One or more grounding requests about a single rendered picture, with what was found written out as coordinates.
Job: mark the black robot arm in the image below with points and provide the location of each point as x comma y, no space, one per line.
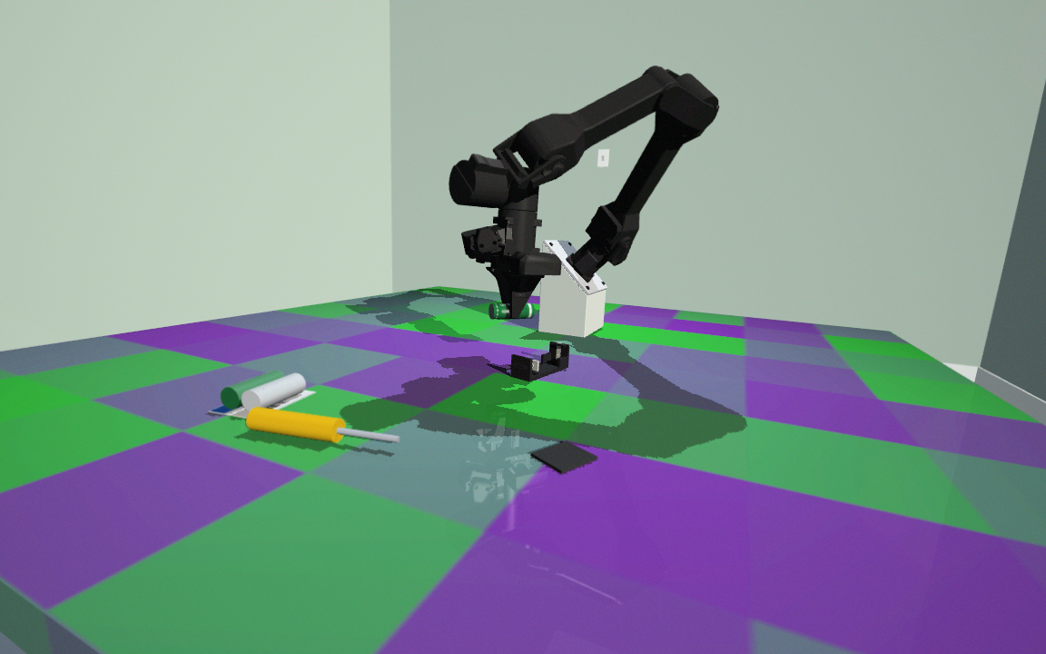
551,145

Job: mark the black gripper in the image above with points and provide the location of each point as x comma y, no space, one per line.
518,275

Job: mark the green cylindrical battery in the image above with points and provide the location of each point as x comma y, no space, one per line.
501,311

